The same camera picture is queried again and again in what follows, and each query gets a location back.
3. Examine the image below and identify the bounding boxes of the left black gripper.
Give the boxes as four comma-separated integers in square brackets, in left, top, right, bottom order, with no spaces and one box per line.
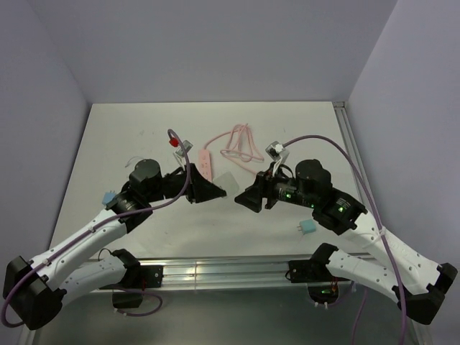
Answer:
[146,163,226,203]

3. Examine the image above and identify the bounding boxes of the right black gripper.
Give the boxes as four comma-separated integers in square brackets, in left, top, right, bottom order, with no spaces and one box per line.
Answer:
[234,161,317,212]

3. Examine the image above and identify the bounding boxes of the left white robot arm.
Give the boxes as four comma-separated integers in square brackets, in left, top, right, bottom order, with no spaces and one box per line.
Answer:
[1,160,226,330]

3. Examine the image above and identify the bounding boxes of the teal plug adapter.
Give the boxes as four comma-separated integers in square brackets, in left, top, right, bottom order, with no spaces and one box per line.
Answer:
[298,219,316,236]

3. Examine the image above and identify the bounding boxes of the blue plug adapter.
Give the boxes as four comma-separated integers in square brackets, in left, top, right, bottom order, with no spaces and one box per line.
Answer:
[102,190,116,207]

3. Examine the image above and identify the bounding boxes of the pink power strip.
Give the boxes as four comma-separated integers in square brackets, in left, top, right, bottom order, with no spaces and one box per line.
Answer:
[198,149,213,182]

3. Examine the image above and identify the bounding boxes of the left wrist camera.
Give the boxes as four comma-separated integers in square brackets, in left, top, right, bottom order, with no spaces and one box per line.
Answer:
[174,140,193,160]

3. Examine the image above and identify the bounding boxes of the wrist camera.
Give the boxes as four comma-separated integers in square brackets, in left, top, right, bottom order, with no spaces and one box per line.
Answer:
[174,140,193,160]
[265,141,290,161]

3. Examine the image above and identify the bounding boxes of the pink power strip cable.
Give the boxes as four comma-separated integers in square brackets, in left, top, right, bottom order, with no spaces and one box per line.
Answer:
[203,123,268,177]

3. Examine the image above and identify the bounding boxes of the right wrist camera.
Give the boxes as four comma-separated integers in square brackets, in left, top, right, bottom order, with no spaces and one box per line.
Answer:
[265,141,290,161]

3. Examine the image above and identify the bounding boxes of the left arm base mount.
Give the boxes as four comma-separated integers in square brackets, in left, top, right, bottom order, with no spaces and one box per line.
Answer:
[111,265,163,311]

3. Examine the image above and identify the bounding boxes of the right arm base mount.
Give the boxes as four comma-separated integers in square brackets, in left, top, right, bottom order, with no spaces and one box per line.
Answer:
[285,259,349,304]

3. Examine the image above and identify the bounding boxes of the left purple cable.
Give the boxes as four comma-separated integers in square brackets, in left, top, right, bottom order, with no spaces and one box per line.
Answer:
[0,128,191,327]

